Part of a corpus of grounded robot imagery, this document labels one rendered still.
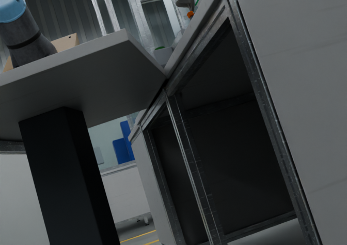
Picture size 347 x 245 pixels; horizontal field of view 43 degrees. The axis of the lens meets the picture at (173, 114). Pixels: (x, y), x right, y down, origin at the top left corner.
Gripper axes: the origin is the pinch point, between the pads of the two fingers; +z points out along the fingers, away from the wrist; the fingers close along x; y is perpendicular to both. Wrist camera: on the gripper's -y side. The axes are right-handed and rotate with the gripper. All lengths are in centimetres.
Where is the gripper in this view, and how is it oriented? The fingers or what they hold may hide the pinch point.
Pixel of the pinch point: (193, 8)
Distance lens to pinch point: 166.4
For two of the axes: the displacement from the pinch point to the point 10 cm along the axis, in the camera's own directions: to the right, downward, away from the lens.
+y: -9.4, 2.6, -2.3
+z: 3.0, 9.4, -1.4
